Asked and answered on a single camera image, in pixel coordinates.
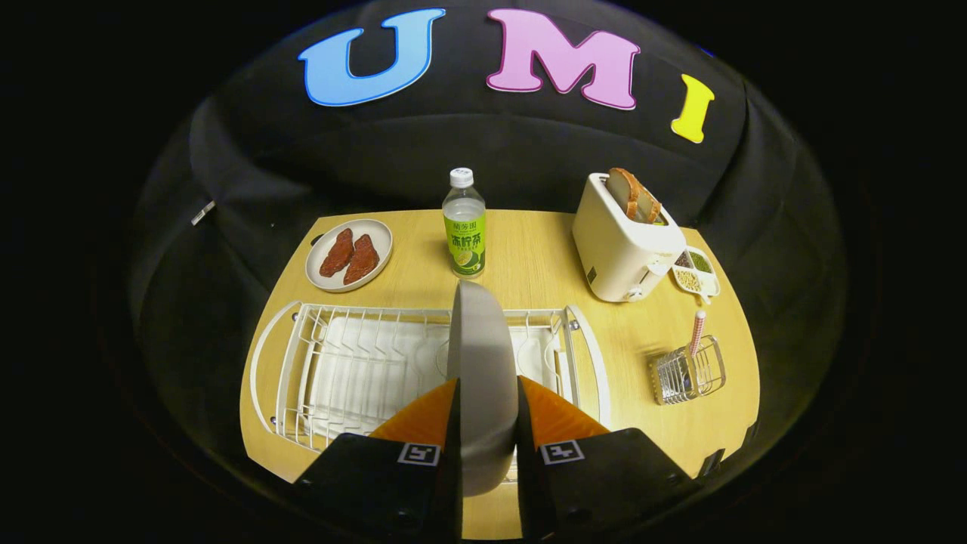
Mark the green label drink bottle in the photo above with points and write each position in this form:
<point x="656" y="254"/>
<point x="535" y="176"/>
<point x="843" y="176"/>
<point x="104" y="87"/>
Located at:
<point x="464" y="234"/>

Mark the white toaster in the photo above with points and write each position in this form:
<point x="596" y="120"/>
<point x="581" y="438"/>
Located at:
<point x="616" y="253"/>

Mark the white round plate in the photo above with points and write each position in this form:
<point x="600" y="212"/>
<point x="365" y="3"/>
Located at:
<point x="483" y="378"/>

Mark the toasted bread slice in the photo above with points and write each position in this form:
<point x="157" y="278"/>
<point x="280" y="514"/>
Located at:
<point x="650" y="208"/>
<point x="622" y="189"/>

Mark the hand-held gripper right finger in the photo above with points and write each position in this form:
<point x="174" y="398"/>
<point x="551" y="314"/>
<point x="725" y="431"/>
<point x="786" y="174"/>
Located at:
<point x="526" y="499"/>

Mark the brown meat piece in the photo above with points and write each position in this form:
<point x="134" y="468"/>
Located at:
<point x="362" y="259"/>
<point x="337" y="253"/>

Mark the small beige plate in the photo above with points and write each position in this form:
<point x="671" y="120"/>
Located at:
<point x="378" y="234"/>

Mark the white divided dish with beans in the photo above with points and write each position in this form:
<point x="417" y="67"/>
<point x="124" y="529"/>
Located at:
<point x="696" y="272"/>

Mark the white clip on cloth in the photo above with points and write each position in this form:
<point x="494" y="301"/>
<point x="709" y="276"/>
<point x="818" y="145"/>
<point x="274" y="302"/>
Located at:
<point x="202" y="212"/>

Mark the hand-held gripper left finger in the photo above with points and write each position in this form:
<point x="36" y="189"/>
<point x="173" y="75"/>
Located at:
<point x="452" y="499"/>

